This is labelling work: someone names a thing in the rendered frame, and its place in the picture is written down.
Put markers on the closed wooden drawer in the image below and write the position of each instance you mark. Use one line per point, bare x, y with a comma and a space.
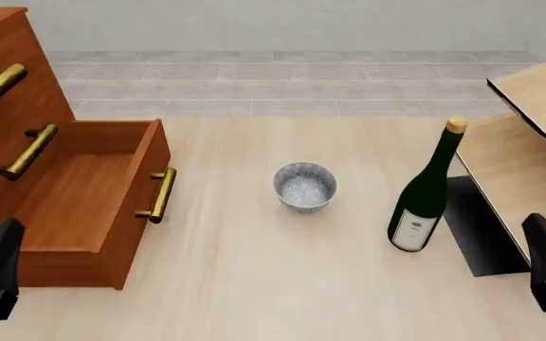
22, 46
52, 103

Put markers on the pale wooden rack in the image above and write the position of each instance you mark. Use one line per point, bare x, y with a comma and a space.
524, 160

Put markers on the open wooden drawer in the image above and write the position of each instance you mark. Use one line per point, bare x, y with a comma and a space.
78, 199

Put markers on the grey patterned bowl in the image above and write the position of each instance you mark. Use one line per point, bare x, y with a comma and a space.
304, 190

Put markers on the dark green wine bottle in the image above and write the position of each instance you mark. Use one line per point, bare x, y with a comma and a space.
420, 209

